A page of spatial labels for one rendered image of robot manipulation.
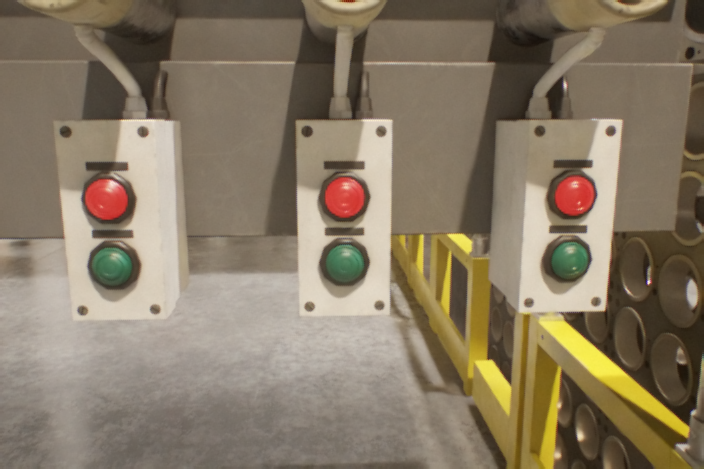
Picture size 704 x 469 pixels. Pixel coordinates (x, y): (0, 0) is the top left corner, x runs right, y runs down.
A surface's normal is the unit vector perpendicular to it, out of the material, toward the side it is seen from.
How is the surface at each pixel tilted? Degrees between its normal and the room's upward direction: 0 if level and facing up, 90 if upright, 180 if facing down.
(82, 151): 90
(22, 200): 90
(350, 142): 90
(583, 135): 90
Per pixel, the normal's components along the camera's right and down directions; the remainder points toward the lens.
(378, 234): 0.05, 0.20
